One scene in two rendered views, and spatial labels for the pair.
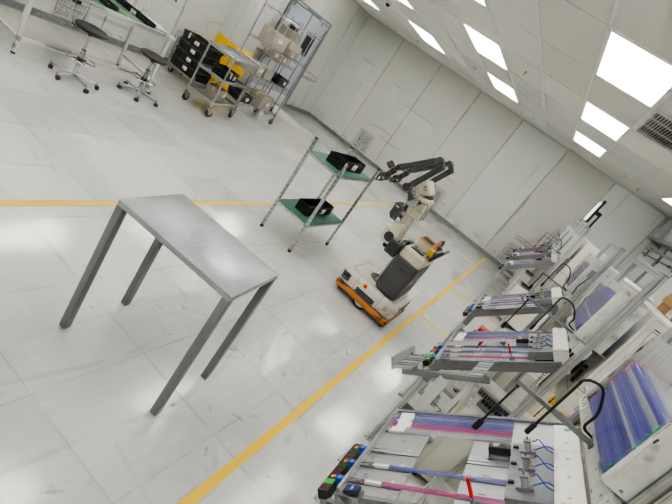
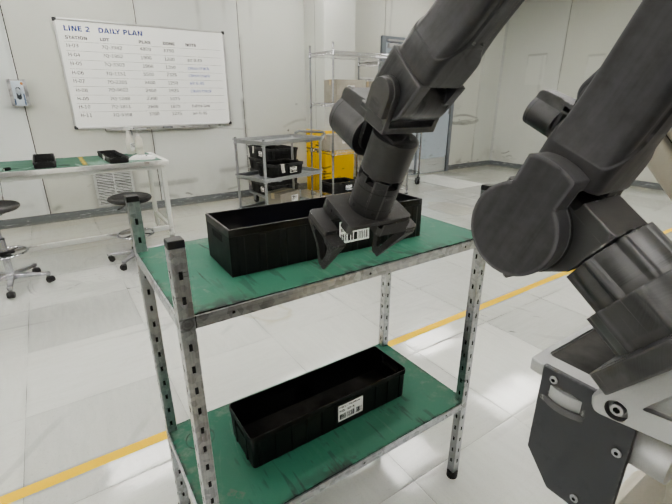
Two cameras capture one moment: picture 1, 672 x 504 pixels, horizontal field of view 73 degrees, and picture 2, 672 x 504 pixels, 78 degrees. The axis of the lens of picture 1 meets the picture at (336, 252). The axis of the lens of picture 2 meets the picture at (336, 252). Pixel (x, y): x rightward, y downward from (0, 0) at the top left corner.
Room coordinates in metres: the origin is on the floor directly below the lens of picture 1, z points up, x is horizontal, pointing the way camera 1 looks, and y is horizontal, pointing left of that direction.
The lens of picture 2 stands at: (3.96, -0.27, 1.33)
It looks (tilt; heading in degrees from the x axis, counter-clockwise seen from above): 20 degrees down; 39
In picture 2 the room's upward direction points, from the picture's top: straight up
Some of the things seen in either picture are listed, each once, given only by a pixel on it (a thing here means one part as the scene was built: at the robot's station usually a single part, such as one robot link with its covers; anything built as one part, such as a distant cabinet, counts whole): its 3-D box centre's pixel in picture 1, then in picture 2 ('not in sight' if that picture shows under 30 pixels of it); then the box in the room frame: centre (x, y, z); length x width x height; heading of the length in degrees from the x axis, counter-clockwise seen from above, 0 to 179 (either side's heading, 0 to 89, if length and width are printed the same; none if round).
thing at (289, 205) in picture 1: (322, 196); (322, 362); (4.80, 0.47, 0.55); 0.91 x 0.46 x 1.10; 163
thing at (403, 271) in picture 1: (406, 265); not in sight; (4.42, -0.66, 0.59); 0.55 x 0.34 x 0.83; 163
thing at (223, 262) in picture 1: (169, 299); not in sight; (1.98, 0.55, 0.40); 0.70 x 0.45 x 0.80; 80
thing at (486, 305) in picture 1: (511, 340); not in sight; (4.18, -1.84, 0.66); 1.01 x 0.73 x 1.31; 73
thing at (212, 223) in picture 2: (346, 162); (321, 225); (4.78, 0.46, 1.01); 0.57 x 0.17 x 0.11; 162
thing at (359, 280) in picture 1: (375, 290); not in sight; (4.45, -0.57, 0.16); 0.67 x 0.64 x 0.25; 73
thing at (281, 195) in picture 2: (215, 92); (283, 198); (7.04, 2.99, 0.30); 0.30 x 0.23 x 0.18; 1
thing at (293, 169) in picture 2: (225, 73); (280, 168); (7.02, 2.99, 0.63); 0.40 x 0.30 x 0.14; 178
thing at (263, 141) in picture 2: (222, 81); (283, 180); (7.04, 2.99, 0.50); 0.90 x 0.54 x 1.00; 178
